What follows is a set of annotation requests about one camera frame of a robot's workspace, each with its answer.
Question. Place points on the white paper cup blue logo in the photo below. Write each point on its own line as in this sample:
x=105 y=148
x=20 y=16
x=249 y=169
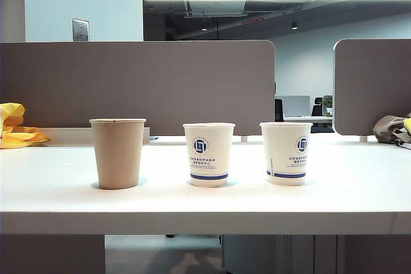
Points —
x=208 y=149
x=282 y=145

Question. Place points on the brown kraft paper cup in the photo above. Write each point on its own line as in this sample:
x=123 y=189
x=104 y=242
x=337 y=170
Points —
x=117 y=155

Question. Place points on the wide grey-brown desk partition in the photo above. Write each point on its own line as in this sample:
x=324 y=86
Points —
x=144 y=84

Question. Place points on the black office chair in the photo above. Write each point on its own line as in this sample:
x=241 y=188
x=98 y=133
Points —
x=317 y=107
x=278 y=112

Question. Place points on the white background desk screen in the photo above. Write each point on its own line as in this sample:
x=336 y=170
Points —
x=293 y=105

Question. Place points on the red ceiling sign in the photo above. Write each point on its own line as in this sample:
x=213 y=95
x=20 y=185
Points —
x=253 y=20

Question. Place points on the white background desk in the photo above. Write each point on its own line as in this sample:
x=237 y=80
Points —
x=318 y=120

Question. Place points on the green potted plant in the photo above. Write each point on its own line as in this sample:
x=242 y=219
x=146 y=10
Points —
x=327 y=102

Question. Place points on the grey under-desk cabinet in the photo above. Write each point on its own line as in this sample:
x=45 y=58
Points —
x=289 y=254

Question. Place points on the narrow grey-brown desk partition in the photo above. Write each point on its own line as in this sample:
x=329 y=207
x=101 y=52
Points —
x=372 y=88

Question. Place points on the brown crumpled bag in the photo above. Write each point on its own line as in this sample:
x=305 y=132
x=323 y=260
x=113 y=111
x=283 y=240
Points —
x=385 y=128

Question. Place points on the yellow crumpled cloth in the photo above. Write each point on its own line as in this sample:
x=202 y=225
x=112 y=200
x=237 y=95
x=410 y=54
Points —
x=13 y=136

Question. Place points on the small yellow item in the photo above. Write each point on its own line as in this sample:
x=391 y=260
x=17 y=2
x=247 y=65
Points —
x=407 y=124

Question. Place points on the grey-brown desk side panel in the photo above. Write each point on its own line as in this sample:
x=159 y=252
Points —
x=48 y=254

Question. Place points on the white partition bracket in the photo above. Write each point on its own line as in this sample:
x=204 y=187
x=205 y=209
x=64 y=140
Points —
x=244 y=138
x=363 y=138

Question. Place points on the metal wall switch plate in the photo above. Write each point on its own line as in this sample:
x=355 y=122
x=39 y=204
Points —
x=80 y=30

